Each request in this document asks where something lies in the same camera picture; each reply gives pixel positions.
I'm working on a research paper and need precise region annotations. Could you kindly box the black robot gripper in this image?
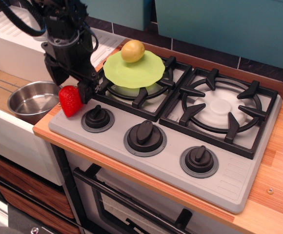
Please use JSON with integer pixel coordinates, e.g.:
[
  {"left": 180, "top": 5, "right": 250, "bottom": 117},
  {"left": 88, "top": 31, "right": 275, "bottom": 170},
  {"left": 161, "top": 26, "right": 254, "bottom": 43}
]
[{"left": 41, "top": 30, "right": 99, "bottom": 104}]

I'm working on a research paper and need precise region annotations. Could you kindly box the red toy strawberry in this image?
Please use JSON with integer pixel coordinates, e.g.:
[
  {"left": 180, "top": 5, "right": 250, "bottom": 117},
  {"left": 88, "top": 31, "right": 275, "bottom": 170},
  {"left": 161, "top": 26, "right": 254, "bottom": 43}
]
[{"left": 59, "top": 85, "right": 83, "bottom": 117}]

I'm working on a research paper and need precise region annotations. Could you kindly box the yellow toy potato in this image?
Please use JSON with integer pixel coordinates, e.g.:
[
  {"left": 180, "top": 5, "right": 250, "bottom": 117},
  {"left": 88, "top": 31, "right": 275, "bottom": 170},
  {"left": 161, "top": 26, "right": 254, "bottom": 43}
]
[{"left": 121, "top": 39, "right": 145, "bottom": 63}]

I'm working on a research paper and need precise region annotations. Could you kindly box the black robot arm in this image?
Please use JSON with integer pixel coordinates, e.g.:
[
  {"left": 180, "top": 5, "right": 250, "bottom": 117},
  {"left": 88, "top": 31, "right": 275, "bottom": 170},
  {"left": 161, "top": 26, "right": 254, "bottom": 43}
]
[{"left": 0, "top": 0, "right": 99, "bottom": 104}]

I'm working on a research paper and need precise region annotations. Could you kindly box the small steel pot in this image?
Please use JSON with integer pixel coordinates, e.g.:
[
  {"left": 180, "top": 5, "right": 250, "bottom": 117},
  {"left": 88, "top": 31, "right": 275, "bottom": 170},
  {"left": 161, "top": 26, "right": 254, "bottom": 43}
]
[{"left": 0, "top": 79, "right": 61, "bottom": 125}]

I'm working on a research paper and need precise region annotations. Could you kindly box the light green plastic plate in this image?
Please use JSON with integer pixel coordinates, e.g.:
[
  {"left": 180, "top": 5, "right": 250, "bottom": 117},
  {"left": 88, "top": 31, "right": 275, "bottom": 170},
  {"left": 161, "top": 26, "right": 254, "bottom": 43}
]
[{"left": 103, "top": 50, "right": 165, "bottom": 89}]

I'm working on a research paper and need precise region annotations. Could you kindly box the black left stove knob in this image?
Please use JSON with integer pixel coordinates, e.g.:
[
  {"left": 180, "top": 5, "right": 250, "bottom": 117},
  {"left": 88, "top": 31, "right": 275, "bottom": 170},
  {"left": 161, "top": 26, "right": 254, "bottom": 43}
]
[{"left": 81, "top": 105, "right": 115, "bottom": 133}]

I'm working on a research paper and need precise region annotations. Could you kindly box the black stove knob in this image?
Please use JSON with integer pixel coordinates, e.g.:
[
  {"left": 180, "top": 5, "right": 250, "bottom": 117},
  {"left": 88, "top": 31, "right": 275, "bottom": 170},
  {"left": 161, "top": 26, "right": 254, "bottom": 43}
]
[
  {"left": 123, "top": 120, "right": 167, "bottom": 157},
  {"left": 81, "top": 105, "right": 115, "bottom": 133},
  {"left": 180, "top": 145, "right": 219, "bottom": 179}
]

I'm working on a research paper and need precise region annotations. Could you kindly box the black left burner grate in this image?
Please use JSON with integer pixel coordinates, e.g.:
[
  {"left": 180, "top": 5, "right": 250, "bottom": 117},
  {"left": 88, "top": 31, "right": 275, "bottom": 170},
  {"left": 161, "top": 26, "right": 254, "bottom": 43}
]
[{"left": 95, "top": 56, "right": 192, "bottom": 121}]

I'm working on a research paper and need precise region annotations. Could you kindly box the black burner grate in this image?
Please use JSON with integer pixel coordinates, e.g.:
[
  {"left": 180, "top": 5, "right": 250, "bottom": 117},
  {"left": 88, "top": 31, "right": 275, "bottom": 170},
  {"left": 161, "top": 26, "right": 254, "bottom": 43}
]
[
  {"left": 160, "top": 67, "right": 282, "bottom": 159},
  {"left": 95, "top": 56, "right": 192, "bottom": 121}
]

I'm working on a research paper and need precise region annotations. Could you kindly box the black middle stove knob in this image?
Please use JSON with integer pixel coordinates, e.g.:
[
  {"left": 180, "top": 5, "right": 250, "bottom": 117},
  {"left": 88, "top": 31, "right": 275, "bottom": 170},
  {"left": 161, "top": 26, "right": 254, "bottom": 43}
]
[{"left": 123, "top": 120, "right": 167, "bottom": 157}]

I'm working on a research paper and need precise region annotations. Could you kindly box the upper wooden drawer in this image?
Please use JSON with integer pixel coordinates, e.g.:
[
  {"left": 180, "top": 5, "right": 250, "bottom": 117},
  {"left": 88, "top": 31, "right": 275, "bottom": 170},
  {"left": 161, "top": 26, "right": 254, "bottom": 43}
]
[{"left": 0, "top": 156, "right": 70, "bottom": 213}]

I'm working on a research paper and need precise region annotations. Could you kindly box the wooden drawer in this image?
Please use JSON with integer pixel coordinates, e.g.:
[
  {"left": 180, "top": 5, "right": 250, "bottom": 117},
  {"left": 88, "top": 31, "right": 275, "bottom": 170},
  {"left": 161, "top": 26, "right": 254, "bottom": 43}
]
[
  {"left": 0, "top": 156, "right": 70, "bottom": 213},
  {"left": 0, "top": 184, "right": 81, "bottom": 234}
]

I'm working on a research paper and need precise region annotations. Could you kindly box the toy oven door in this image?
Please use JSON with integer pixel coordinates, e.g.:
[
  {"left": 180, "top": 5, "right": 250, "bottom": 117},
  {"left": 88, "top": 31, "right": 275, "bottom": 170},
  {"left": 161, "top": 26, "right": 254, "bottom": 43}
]
[{"left": 72, "top": 163, "right": 230, "bottom": 234}]

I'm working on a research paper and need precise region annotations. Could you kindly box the lower wooden drawer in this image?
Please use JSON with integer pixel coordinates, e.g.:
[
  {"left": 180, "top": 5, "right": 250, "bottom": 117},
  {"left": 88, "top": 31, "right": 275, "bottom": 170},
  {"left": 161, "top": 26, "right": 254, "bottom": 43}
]
[{"left": 0, "top": 184, "right": 81, "bottom": 234}]

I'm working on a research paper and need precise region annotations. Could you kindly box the grey toy stove top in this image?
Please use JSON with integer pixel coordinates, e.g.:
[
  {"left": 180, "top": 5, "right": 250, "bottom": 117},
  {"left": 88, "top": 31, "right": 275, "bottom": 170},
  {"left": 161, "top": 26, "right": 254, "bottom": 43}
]
[{"left": 48, "top": 46, "right": 283, "bottom": 214}]

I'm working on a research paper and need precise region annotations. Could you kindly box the black right stove knob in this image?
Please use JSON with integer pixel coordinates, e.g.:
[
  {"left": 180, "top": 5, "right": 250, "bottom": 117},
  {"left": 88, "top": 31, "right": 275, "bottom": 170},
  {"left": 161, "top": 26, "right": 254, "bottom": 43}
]
[{"left": 180, "top": 145, "right": 219, "bottom": 179}]

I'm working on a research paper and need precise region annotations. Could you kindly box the black right burner grate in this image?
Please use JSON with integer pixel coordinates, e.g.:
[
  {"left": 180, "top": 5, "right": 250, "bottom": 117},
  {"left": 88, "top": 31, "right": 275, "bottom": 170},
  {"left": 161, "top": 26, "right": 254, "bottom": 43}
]
[{"left": 160, "top": 67, "right": 282, "bottom": 159}]

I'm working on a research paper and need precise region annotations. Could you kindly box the black oven door handle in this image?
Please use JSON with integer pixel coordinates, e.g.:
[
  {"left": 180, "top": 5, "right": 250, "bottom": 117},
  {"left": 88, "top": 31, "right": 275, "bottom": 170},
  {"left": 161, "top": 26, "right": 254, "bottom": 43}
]
[{"left": 73, "top": 168, "right": 192, "bottom": 234}]

